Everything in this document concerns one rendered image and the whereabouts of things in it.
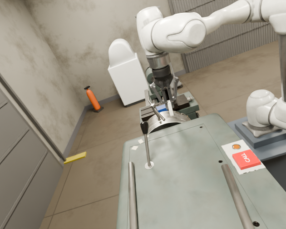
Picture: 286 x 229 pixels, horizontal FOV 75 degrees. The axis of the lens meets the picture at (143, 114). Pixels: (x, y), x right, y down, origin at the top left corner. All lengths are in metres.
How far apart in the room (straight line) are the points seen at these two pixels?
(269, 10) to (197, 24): 0.50
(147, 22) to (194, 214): 0.61
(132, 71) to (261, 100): 3.01
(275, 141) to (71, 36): 4.29
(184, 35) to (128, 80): 3.52
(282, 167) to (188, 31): 1.34
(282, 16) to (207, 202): 0.77
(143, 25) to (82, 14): 4.01
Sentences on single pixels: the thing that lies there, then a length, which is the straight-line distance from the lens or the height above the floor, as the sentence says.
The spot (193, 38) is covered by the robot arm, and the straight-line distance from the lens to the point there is 0.57.
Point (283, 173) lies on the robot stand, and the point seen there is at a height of 0.42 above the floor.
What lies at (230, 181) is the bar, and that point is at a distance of 0.61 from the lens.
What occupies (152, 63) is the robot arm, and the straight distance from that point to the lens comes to 0.75.
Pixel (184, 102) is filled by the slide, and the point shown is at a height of 0.97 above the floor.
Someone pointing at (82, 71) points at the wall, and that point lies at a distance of 4.90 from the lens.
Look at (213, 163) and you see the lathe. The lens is 0.68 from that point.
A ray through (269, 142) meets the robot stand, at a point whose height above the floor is 0.76.
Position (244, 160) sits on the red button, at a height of 1.27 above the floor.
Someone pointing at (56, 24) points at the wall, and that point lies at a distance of 4.85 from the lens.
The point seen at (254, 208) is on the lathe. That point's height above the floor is 1.26.
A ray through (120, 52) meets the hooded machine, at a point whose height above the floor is 1.17.
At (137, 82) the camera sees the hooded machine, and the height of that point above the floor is 0.49.
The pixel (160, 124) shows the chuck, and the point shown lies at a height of 1.24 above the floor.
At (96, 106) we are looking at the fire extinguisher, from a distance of 4.75.
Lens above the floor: 1.76
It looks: 28 degrees down
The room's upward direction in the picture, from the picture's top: 23 degrees counter-clockwise
